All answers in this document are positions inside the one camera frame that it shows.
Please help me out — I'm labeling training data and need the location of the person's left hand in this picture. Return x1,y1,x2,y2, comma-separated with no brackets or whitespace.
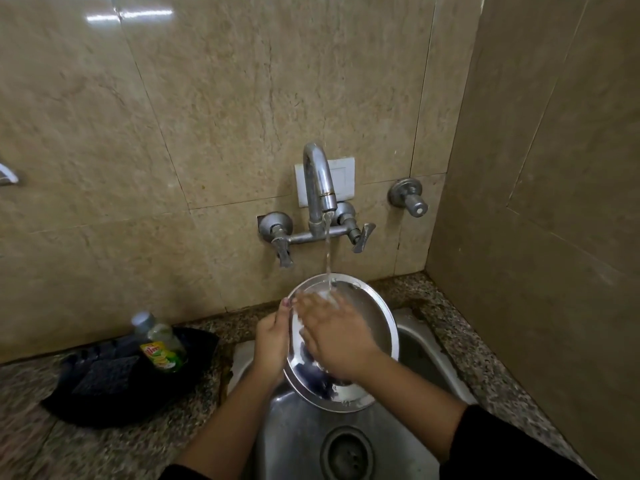
253,297,293,385

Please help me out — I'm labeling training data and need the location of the person's right hand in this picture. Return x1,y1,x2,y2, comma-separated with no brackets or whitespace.
291,292,385,382

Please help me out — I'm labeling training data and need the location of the round steel plate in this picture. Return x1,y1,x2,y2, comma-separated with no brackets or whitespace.
282,273,400,413

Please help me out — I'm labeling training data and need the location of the person's right forearm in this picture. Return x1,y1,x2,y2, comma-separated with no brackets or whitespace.
350,351,471,463

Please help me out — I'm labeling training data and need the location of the person's left forearm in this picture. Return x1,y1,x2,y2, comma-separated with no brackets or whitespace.
175,367,286,480

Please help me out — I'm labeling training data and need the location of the stainless steel sink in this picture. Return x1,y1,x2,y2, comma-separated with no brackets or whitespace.
227,307,480,480

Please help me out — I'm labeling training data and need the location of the dish soap bottle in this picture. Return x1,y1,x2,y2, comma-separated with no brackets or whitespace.
130,311,189,373

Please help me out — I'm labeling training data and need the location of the sink drain strainer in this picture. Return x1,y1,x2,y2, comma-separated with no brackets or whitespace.
320,427,376,480

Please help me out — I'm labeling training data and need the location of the black plastic tray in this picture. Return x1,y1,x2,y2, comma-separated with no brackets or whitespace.
41,326,220,429

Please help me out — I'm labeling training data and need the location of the dark scrub sponge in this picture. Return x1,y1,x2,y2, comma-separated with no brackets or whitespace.
71,356,141,398

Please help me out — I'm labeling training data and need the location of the chrome wall mixer tap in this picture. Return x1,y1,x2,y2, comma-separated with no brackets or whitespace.
258,142,377,268

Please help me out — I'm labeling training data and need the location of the white wall switch plate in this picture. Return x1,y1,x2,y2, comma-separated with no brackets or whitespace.
294,157,356,208

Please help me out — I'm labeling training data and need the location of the chrome wall stop valve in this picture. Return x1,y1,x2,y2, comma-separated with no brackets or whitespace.
387,178,429,218

